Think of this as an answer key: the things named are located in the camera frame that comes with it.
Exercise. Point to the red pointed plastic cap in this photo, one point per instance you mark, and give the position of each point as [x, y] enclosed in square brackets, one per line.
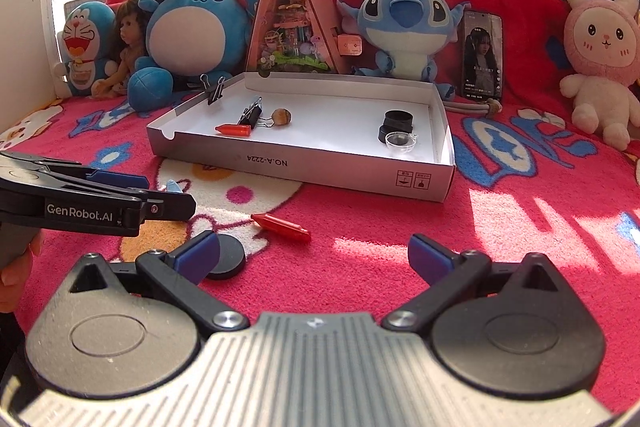
[280, 227]

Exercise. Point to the clear plastic dome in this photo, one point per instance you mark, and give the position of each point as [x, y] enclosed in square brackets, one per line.
[400, 144]

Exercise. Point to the round blue plush toy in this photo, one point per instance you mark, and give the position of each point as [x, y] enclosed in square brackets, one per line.
[195, 42]

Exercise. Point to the blue alien plush toy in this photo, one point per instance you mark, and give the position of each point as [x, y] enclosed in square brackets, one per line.
[400, 42]

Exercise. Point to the brown-haired doll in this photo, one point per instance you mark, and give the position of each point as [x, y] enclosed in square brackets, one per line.
[130, 32]

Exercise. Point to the white cardboard box tray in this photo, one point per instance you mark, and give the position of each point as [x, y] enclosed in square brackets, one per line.
[325, 127]

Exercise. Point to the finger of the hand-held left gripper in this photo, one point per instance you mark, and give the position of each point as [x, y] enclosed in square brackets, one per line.
[170, 207]
[120, 180]

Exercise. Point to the black binder clip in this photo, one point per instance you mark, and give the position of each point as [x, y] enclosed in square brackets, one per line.
[252, 114]
[216, 94]

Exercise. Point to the black puck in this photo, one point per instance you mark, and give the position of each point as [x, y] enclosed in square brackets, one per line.
[384, 136]

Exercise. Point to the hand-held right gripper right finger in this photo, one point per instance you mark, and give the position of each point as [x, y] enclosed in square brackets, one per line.
[427, 257]

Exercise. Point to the red cap with orange tip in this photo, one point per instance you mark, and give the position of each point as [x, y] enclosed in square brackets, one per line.
[235, 130]

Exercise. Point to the light blue hair clip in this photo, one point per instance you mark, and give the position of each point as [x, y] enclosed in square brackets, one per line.
[172, 187]

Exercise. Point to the blue robot cat plush toy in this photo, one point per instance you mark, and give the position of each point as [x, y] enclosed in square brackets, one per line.
[85, 37]

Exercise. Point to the wooden bead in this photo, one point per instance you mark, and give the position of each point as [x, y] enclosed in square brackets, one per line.
[282, 117]

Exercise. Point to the pink bunny plush toy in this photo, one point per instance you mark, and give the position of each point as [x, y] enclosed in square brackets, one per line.
[600, 47]

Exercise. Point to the triangular miniature house model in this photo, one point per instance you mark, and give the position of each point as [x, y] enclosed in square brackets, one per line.
[290, 32]

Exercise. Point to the small pink cube toy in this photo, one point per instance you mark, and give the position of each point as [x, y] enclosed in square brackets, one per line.
[350, 45]

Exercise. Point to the black round lid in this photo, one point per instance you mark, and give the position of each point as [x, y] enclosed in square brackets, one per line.
[231, 257]

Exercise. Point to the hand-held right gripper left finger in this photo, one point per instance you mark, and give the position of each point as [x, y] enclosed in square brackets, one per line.
[197, 257]

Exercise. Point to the person's left hand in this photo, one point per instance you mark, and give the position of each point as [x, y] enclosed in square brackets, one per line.
[10, 287]

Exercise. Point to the smartphone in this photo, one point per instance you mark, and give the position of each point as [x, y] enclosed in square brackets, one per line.
[481, 57]

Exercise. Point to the black round cap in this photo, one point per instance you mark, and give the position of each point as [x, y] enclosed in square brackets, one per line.
[398, 122]

